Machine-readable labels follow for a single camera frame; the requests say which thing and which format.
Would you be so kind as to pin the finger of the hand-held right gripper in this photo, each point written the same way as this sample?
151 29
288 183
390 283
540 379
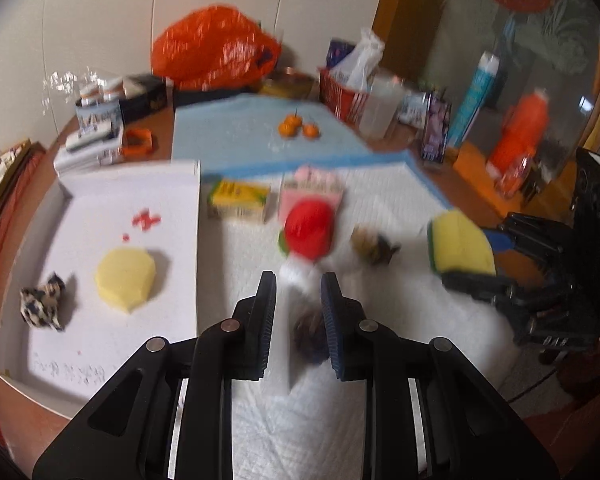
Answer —
500 241
480 284

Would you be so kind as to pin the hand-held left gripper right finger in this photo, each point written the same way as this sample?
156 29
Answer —
330 332

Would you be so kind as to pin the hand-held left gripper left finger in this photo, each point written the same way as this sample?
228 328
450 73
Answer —
267 325

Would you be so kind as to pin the yellow and green sponge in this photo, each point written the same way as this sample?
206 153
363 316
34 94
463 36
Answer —
462 242

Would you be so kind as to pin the red plush toy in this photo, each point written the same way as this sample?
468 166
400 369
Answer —
307 227

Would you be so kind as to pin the white cardboard box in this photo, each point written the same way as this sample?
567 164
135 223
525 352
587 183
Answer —
170 260

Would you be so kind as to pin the pink tissue pack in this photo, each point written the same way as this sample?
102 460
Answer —
300 194

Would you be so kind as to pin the small orange bottle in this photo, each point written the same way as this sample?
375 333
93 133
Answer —
515 175

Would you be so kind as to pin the white pad with blue edge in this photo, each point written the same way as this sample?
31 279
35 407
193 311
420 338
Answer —
405 200

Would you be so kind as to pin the orange drink bottle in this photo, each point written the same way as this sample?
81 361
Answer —
522 130

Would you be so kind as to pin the green and yellow box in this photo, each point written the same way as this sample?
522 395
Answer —
240 201

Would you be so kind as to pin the teal spray can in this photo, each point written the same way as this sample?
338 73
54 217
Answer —
475 100

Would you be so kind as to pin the pink plush toy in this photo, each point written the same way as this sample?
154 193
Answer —
316 175

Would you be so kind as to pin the translucent plastic cup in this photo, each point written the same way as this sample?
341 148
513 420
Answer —
382 107

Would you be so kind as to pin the small orange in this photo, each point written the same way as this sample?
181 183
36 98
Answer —
285 131
295 121
311 131

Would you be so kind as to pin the light blue mat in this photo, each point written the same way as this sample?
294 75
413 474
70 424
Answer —
220 135

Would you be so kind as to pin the red plastic basket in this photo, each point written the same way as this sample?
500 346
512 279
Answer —
342 102

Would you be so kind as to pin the white plastic bag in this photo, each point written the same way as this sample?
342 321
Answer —
362 60

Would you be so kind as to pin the metal bowl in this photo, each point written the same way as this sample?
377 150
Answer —
287 85

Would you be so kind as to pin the white flat box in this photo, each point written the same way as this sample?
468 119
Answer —
87 160

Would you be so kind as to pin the small printed box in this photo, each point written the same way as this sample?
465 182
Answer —
97 117

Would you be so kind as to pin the white pill bottle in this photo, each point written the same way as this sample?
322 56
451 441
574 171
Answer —
89 94
112 90

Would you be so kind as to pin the orange plastic bag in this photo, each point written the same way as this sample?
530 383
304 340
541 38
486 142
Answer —
210 47

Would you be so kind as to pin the wooden tray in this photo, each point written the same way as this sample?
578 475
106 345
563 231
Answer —
7 175

